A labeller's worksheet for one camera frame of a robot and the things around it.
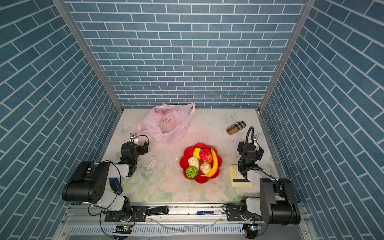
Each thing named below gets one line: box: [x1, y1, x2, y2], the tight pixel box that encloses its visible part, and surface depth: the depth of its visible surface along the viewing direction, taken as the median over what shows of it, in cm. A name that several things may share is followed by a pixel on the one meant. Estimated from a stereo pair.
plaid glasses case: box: [226, 120, 247, 135], surface depth 109 cm
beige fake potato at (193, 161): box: [188, 156, 200, 170], surface depth 88 cm
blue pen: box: [194, 210, 215, 216], surface depth 75 cm
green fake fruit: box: [185, 165, 199, 179], surface depth 82 cm
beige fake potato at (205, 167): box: [200, 162, 212, 175], surface depth 85 cm
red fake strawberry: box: [199, 148, 211, 162], surface depth 86 cm
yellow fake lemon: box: [192, 147, 202, 160], surface depth 91 cm
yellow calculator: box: [229, 164, 254, 187], surface depth 86 cm
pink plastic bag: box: [137, 102, 196, 145], surface depth 101 cm
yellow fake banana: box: [200, 148, 218, 178], surface depth 86 cm
